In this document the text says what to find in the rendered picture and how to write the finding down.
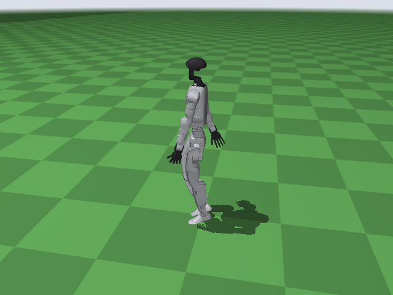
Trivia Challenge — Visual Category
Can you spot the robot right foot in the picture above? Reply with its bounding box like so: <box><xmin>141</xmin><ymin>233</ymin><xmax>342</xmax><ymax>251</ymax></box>
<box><xmin>190</xmin><ymin>203</ymin><xmax>212</xmax><ymax>216</ymax></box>

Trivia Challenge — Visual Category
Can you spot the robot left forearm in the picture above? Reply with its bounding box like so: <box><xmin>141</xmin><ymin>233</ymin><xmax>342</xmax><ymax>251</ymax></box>
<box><xmin>176</xmin><ymin>120</ymin><xmax>190</xmax><ymax>151</ymax></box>

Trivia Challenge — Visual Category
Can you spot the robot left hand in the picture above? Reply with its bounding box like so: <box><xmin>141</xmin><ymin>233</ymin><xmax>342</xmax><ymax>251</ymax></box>
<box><xmin>167</xmin><ymin>144</ymin><xmax>184</xmax><ymax>164</ymax></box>

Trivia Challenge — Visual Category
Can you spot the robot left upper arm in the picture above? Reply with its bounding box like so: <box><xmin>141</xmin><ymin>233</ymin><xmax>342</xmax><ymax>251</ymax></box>
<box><xmin>180</xmin><ymin>90</ymin><xmax>200</xmax><ymax>126</ymax></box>

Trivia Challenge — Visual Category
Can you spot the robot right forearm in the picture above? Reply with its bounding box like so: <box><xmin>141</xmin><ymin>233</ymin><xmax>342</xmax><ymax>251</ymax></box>
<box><xmin>206</xmin><ymin>110</ymin><xmax>216</xmax><ymax>132</ymax></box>

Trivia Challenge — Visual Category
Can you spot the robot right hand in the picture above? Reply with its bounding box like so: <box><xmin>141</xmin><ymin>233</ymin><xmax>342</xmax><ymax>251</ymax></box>
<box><xmin>209</xmin><ymin>126</ymin><xmax>225</xmax><ymax>148</ymax></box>

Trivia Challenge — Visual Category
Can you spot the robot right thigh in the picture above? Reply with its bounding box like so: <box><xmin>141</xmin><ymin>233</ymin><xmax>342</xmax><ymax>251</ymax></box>
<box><xmin>181</xmin><ymin>135</ymin><xmax>191</xmax><ymax>180</ymax></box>

